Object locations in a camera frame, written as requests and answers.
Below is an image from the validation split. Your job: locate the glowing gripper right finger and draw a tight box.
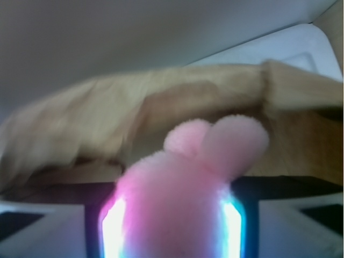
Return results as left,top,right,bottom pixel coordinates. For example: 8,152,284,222
222,176,343,257

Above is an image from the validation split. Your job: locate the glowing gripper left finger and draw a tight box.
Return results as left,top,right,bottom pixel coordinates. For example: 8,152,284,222
1,183,115,257

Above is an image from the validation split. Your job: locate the pink plush bunny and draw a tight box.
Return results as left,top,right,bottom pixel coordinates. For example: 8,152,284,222
116,115,269,257

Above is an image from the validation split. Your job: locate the brown paper bag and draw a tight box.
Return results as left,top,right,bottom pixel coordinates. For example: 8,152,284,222
1,60,343,190

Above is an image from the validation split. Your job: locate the white plastic tray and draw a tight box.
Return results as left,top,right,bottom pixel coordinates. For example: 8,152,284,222
191,24,343,82

